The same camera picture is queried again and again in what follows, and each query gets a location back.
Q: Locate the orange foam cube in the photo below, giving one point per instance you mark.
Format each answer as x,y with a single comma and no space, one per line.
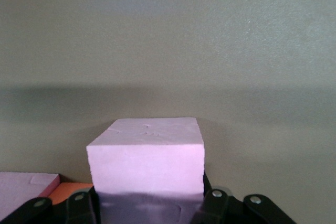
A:
65,191

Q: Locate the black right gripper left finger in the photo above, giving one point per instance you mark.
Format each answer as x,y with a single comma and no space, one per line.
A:
76,211

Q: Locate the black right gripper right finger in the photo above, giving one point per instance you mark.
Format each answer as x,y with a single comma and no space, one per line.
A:
223,208

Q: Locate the pink foam cube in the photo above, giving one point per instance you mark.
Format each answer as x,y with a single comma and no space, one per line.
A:
147,163
21,187

